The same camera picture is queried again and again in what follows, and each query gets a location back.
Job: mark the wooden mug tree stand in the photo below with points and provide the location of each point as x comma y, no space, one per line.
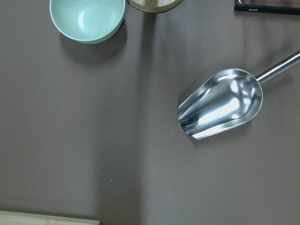
154,6

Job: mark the steel scoop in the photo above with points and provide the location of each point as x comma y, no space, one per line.
230,98

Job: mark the mint green bowl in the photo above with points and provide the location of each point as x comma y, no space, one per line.
87,21

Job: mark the black tray with glasses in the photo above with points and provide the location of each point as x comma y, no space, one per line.
290,7

